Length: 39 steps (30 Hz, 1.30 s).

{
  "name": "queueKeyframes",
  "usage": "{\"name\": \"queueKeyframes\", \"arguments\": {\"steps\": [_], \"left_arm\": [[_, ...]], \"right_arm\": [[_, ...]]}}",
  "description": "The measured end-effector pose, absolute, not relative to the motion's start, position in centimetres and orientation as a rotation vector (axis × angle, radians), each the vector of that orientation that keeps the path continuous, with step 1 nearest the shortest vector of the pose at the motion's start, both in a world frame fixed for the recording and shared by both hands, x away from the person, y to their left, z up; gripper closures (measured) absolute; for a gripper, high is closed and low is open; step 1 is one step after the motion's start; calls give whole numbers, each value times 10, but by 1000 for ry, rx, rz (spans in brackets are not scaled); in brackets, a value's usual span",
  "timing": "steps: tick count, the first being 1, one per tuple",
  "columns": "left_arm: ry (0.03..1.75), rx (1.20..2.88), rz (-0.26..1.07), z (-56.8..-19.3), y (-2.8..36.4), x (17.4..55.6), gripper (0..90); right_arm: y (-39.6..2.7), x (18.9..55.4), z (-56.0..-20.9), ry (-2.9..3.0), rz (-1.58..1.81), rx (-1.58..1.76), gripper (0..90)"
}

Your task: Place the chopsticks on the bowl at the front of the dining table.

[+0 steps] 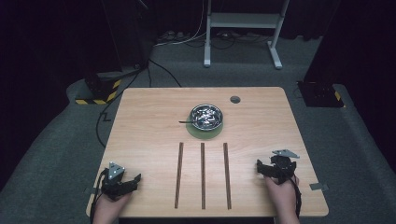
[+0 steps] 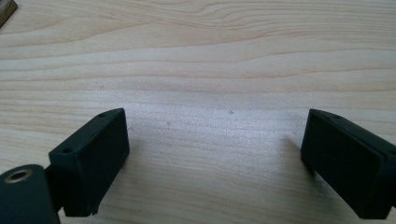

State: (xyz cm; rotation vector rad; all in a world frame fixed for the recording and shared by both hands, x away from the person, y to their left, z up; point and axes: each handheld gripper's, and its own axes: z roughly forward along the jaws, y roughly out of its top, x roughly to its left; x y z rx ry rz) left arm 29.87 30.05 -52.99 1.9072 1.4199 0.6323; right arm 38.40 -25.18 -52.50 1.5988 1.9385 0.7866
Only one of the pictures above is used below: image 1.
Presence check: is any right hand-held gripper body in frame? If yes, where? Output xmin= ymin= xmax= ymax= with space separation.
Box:
xmin=269 ymin=148 xmax=301 ymax=185

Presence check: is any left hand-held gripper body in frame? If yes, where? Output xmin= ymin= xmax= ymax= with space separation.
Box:
xmin=100 ymin=161 xmax=133 ymax=201

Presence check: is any brown wooden chopstick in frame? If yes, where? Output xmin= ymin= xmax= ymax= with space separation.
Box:
xmin=200 ymin=142 xmax=206 ymax=210
xmin=222 ymin=142 xmax=233 ymax=211
xmin=174 ymin=142 xmax=185 ymax=210

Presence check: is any shiny metal bowl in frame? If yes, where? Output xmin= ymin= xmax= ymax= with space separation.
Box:
xmin=189 ymin=104 xmax=224 ymax=132

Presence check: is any person's left hand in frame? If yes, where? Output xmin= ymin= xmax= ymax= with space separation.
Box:
xmin=92 ymin=189 xmax=134 ymax=218

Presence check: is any person's right hand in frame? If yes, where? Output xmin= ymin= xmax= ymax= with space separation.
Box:
xmin=263 ymin=175 xmax=301 ymax=217

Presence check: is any black yellow striped stand base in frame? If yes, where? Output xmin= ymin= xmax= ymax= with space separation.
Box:
xmin=75 ymin=72 xmax=122 ymax=105

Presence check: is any white metal stand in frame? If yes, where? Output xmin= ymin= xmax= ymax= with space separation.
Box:
xmin=203 ymin=0 xmax=290 ymax=70

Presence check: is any power strip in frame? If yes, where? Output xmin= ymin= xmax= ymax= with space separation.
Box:
xmin=157 ymin=30 xmax=190 ymax=43

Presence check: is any left hand-held gripper black cable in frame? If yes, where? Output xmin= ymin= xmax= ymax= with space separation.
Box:
xmin=89 ymin=168 xmax=109 ymax=224

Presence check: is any hand-held gripper black cable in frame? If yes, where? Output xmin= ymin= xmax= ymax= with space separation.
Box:
xmin=89 ymin=168 xmax=109 ymax=224
xmin=290 ymin=175 xmax=303 ymax=218

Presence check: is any right hand-held gripper black cable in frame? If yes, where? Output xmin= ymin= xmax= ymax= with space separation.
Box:
xmin=290 ymin=175 xmax=303 ymax=218

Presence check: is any black floor cable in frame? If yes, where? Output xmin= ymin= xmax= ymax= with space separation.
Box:
xmin=94 ymin=69 xmax=143 ymax=148
xmin=148 ymin=58 xmax=183 ymax=89

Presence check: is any white floor cable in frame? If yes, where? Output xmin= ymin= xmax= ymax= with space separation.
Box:
xmin=153 ymin=0 xmax=208 ymax=49

